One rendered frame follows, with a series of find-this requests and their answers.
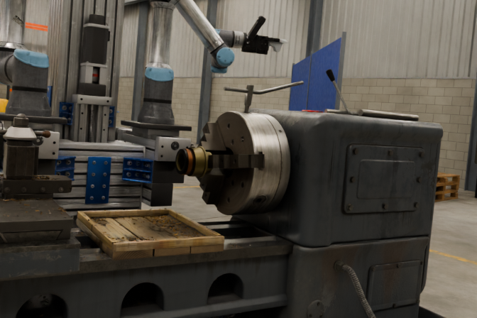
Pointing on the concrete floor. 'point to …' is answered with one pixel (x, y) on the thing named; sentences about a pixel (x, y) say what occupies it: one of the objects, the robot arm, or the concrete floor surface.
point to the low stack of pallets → (446, 185)
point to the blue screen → (318, 79)
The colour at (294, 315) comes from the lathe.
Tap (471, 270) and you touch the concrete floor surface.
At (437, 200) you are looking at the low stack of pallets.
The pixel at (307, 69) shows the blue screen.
